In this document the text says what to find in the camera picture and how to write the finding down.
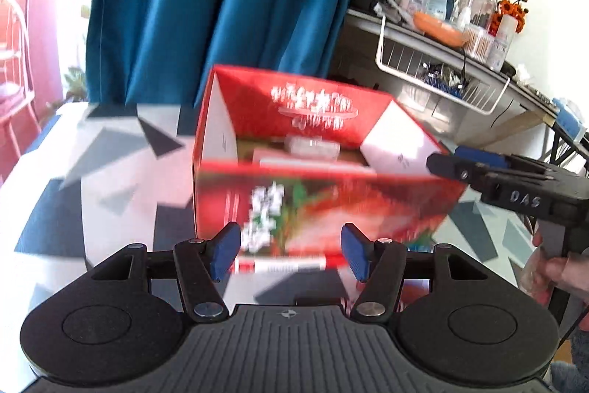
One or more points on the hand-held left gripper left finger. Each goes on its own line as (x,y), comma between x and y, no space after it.
(225,251)

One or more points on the person's right hand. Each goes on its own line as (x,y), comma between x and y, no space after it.
(559,272)

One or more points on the white spray bottle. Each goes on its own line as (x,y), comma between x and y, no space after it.
(501,41)

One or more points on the black dressing table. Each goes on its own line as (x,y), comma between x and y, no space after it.
(414,89)

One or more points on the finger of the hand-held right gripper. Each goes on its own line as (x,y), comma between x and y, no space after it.
(448,167)
(478,153)

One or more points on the orange artificial flowers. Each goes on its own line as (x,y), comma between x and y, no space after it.
(510,8)

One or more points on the blue tissue box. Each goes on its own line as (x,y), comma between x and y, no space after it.
(569,116)

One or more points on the red strawberry print cardboard box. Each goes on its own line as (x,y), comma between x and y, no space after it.
(322,199)

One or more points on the clear cotton swab box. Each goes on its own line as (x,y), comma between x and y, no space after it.
(477,39)

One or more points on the red white tube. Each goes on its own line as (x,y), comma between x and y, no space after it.
(285,265)

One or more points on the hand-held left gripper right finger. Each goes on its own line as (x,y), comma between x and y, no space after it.
(356,252)

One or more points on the clear plastic case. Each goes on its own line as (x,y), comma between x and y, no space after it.
(313,146)

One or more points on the crumpled white tissue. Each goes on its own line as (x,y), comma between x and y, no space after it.
(522,71)

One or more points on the orange bowl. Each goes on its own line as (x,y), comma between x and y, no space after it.
(439,31)

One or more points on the pink box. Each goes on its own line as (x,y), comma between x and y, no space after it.
(294,158)

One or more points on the blue curtain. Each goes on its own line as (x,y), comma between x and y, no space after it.
(207,6)

